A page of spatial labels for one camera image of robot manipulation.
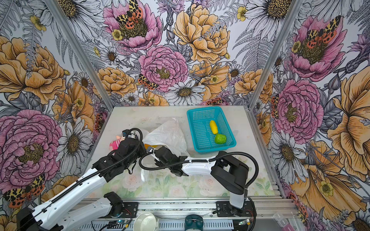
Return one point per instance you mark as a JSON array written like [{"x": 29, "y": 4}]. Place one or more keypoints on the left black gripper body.
[{"x": 132, "y": 159}]

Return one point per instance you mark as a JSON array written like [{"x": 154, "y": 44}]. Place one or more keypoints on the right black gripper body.
[{"x": 160, "y": 163}]

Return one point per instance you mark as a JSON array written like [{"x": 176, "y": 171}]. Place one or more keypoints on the white plastic bag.
[{"x": 166, "y": 133}]

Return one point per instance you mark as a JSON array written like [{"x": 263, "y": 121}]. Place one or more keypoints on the yellow fruit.
[{"x": 214, "y": 127}]

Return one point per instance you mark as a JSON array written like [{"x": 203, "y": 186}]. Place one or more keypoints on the green fruit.
[{"x": 220, "y": 139}]

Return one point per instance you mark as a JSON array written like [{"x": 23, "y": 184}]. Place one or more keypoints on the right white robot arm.
[{"x": 225, "y": 168}]

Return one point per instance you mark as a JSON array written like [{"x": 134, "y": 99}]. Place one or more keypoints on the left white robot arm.
[{"x": 50, "y": 215}]

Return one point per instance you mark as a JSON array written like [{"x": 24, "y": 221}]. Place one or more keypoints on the cartoon boy doll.
[{"x": 115, "y": 144}]

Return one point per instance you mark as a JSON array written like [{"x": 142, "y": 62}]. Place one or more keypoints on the teal plastic basket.
[{"x": 202, "y": 137}]

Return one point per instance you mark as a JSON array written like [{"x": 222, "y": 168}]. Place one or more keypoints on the white round cup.
[{"x": 146, "y": 222}]

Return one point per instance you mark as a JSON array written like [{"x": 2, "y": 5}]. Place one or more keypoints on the dark green round container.
[{"x": 194, "y": 223}]

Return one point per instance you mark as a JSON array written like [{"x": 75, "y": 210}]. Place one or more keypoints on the pink plastic object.
[{"x": 283, "y": 222}]

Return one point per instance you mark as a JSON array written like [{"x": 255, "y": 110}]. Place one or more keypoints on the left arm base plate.
[{"x": 128, "y": 210}]

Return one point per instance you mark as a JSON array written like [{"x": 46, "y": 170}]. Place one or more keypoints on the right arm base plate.
[{"x": 224, "y": 209}]

